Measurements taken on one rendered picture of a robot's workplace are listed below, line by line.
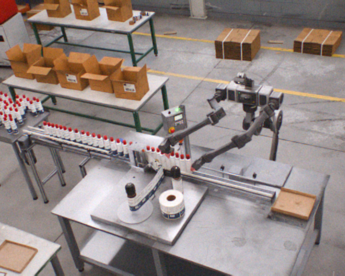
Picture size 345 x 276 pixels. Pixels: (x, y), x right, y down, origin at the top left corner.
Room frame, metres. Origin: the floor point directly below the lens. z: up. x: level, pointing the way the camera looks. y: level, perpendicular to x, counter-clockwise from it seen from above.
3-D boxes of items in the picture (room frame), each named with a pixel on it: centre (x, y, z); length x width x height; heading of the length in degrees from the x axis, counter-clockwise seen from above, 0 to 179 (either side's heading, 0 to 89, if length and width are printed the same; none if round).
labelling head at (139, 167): (3.49, 0.33, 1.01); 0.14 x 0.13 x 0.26; 57
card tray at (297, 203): (2.79, -0.90, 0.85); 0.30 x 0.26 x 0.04; 57
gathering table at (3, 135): (4.72, 1.84, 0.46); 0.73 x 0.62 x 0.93; 57
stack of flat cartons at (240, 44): (7.35, -1.32, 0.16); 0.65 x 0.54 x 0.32; 61
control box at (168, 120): (3.47, -0.03, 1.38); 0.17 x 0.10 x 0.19; 112
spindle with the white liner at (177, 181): (3.06, 0.02, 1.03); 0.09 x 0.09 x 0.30
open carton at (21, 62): (6.08, 1.85, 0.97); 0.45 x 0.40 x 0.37; 148
